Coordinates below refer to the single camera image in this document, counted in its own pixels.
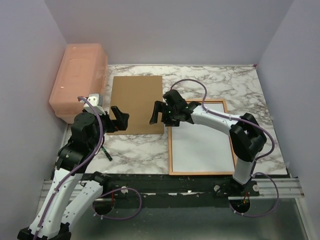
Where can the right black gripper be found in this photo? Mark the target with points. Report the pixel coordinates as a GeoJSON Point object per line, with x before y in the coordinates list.
{"type": "Point", "coordinates": [161, 107]}

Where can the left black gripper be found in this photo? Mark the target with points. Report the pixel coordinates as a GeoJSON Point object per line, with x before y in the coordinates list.
{"type": "Point", "coordinates": [120, 123]}

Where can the brown cardboard backing board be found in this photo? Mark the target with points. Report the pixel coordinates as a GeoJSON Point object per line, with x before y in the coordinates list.
{"type": "Point", "coordinates": [136, 96]}

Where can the orange wooden picture frame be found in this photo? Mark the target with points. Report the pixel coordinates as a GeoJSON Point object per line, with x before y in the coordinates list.
{"type": "Point", "coordinates": [200, 173]}

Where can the mountain landscape photo print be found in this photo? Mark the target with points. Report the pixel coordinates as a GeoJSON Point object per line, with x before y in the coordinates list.
{"type": "Point", "coordinates": [202, 145]}

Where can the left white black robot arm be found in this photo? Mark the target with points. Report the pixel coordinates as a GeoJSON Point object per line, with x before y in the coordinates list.
{"type": "Point", "coordinates": [58, 213]}

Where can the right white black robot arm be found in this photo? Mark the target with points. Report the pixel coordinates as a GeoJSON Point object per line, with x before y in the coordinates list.
{"type": "Point", "coordinates": [208, 141]}

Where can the small black green connector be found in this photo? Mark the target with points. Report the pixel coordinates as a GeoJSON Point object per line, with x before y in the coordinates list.
{"type": "Point", "coordinates": [109, 157]}

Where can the pink translucent plastic box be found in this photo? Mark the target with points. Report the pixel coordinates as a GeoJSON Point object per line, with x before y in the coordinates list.
{"type": "Point", "coordinates": [83, 71]}

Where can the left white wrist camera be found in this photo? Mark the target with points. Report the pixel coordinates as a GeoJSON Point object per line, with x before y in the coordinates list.
{"type": "Point", "coordinates": [96, 101]}

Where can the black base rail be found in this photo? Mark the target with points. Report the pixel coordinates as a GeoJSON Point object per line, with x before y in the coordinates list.
{"type": "Point", "coordinates": [129, 186]}

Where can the aluminium extrusion rail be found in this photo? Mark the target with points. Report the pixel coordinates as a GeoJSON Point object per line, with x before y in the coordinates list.
{"type": "Point", "coordinates": [277, 187]}

